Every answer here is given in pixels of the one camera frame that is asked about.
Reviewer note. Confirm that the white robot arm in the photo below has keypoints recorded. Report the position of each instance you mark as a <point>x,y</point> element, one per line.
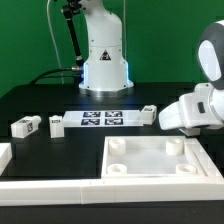
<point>106,71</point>

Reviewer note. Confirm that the white U-shaped fence wall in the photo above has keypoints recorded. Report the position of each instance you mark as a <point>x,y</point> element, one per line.
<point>117,190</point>

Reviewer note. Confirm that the white marker plate with tags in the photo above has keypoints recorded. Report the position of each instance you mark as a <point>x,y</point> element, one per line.
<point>108,118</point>

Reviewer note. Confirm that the white square table top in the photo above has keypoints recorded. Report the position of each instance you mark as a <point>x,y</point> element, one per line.
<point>150,156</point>

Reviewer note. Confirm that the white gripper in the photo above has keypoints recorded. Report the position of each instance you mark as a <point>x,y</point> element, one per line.
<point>204,107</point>

